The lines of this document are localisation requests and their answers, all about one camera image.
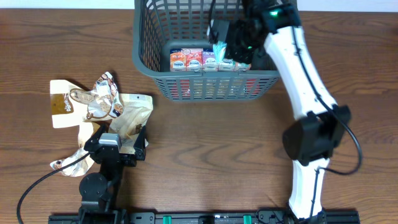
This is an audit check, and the orange pasta bag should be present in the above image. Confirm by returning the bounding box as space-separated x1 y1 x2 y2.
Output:
167 78 262 100

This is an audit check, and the white teal small packet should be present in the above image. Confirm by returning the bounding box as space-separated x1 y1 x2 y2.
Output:
213 41 227 63

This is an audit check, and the beige pantry snack pouch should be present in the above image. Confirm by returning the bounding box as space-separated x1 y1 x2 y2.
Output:
50 80 108 128

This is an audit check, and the grey plastic basket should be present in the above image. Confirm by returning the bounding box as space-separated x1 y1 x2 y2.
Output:
132 0 279 101

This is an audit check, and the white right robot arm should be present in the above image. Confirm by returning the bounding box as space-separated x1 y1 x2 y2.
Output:
132 0 359 223

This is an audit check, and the multicolour tissue pack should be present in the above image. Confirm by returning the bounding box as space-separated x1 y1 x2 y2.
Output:
170 49 251 72

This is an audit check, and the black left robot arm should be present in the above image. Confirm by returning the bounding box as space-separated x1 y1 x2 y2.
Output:
78 125 137 224

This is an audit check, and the brown white bottom snack bag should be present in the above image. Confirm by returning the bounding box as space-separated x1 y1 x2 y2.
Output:
50 123 100 177

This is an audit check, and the clear cookie snack bag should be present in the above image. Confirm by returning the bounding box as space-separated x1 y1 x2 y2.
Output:
69 72 124 119

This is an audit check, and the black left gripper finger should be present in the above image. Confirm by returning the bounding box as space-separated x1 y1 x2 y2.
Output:
134 126 146 161
84 124 105 149

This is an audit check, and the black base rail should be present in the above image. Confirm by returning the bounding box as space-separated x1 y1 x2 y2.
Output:
48 209 361 224

